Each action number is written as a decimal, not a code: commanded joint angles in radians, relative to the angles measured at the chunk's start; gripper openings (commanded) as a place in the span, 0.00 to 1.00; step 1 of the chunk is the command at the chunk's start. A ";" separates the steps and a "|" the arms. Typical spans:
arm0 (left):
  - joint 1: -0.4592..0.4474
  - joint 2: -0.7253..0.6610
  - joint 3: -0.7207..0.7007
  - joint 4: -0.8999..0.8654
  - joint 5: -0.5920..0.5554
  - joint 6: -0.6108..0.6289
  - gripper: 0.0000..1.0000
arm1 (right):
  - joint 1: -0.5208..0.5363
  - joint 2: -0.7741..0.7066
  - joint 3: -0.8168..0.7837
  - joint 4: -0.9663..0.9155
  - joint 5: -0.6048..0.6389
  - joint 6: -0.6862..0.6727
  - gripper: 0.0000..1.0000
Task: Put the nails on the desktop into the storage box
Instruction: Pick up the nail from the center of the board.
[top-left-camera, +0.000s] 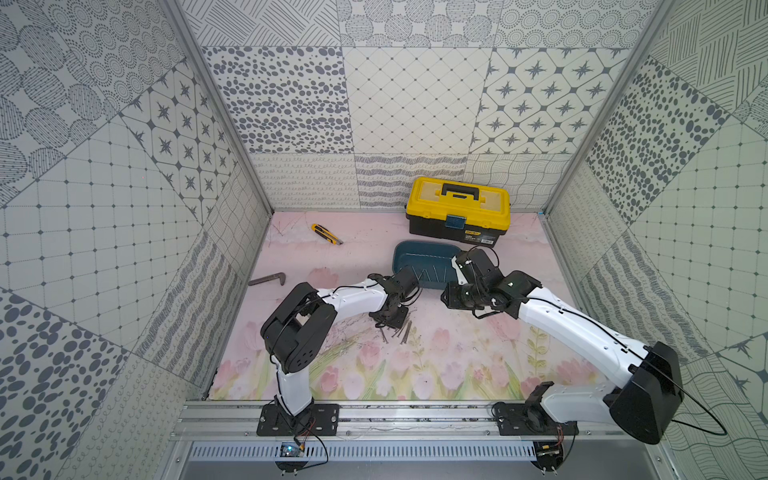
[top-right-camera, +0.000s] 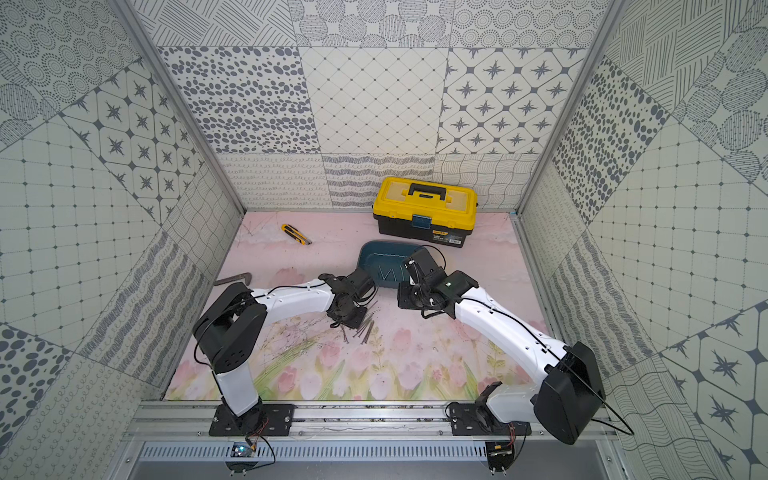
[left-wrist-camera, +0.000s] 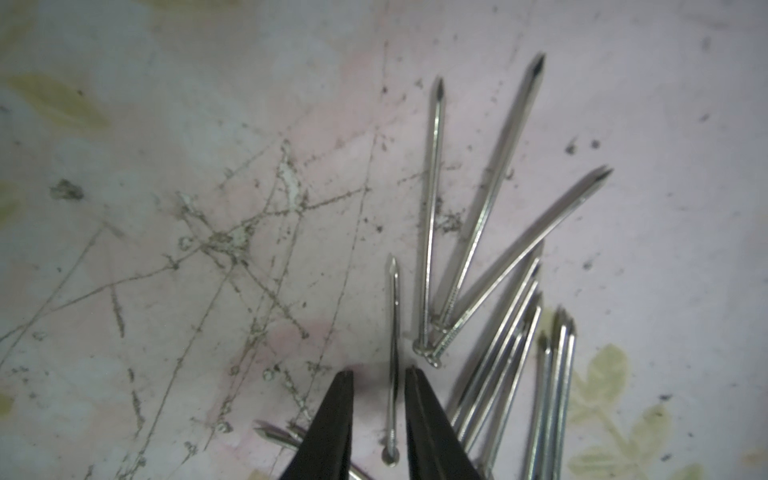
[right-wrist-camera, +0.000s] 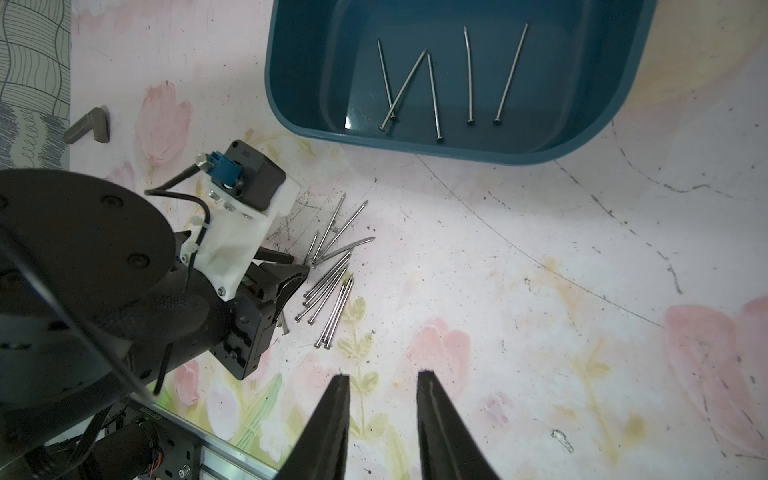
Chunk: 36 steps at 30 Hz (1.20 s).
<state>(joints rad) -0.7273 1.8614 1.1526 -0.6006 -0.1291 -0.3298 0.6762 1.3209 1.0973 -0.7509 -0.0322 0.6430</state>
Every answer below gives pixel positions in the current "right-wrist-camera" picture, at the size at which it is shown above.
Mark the steel nail pile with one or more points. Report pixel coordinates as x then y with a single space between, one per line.
325 338
325 249
325 285
322 235

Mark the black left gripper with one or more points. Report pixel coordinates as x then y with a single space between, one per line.
269 283

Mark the steel nail pile right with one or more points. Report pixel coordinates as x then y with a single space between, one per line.
325 285

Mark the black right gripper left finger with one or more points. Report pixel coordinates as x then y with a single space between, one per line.
321 450

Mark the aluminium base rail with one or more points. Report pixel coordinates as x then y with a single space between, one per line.
181 450

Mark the dark metal hex key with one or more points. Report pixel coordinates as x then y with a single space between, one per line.
96 121

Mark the steel nail pile middle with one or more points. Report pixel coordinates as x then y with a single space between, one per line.
325 249

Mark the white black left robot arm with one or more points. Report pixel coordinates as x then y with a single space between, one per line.
97 303

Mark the steel nail pile lower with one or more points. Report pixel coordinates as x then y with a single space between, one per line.
325 338

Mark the steel nail apart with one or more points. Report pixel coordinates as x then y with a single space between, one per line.
499 112

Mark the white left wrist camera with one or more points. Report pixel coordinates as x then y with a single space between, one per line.
249 191

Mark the teal plastic storage box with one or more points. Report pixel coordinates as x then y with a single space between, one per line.
577 65

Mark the steel nail pile left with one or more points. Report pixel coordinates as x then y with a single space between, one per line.
322 235

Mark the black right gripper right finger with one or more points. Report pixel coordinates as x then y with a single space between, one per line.
447 450

